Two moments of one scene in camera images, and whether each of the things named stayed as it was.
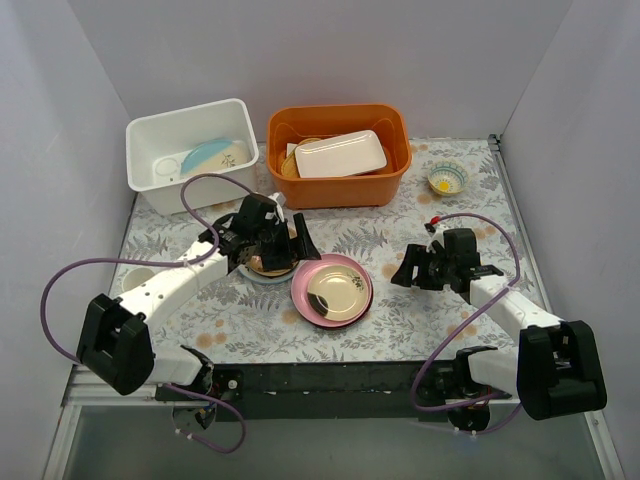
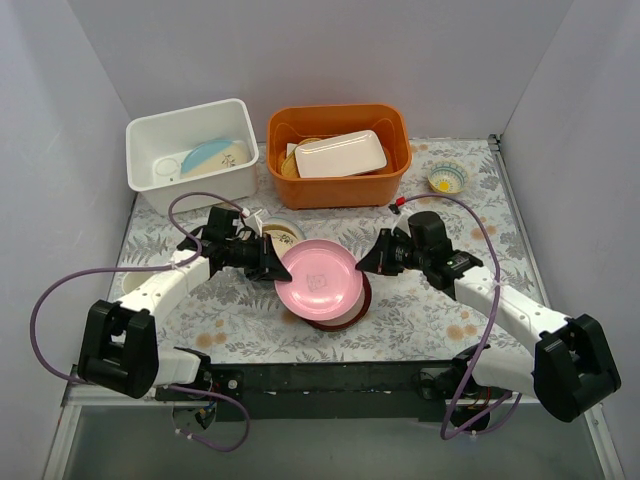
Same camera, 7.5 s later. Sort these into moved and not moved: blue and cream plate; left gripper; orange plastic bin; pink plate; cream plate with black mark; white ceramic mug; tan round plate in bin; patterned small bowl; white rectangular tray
Moved: cream plate with black mark; left gripper; pink plate
Not moved: white rectangular tray; patterned small bowl; orange plastic bin; white ceramic mug; blue and cream plate; tan round plate in bin
